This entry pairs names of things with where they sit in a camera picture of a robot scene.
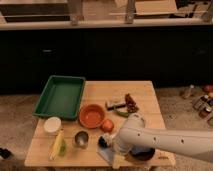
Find light blue towel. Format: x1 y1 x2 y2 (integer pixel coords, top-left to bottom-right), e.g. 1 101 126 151
97 147 115 165

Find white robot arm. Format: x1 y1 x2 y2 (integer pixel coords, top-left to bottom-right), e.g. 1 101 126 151
113 113 213 163

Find green plastic tray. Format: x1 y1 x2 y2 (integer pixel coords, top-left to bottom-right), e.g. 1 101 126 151
33 75 85 120

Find dish brush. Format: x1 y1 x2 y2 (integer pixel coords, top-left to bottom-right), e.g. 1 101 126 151
98 133 115 148

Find wooden folding table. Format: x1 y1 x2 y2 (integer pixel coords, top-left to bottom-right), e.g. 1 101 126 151
24 80 177 168

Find orange fruit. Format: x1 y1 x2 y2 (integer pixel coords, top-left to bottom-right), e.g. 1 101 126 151
101 119 114 132

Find metal cup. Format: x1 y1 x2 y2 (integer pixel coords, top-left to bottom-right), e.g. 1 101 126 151
75 131 89 149

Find green pepper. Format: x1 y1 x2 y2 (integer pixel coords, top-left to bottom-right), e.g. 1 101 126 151
114 109 130 117

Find orange bowl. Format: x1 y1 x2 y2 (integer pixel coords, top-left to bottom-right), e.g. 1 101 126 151
79 104 105 129

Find knife on block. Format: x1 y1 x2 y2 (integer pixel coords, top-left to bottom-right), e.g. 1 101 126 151
105 99 126 111

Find brown grape bunch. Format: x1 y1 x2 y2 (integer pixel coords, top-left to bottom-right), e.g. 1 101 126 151
125 94 139 113

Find corn cob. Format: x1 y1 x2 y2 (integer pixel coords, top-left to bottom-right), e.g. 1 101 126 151
50 130 66 160

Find white cup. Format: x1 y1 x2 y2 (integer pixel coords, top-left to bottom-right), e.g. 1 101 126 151
44 117 61 135

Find bottles on floor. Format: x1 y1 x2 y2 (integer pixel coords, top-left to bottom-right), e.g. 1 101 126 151
181 85 213 119

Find black object on floor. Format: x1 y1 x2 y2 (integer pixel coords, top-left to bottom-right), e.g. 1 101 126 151
0 148 12 159

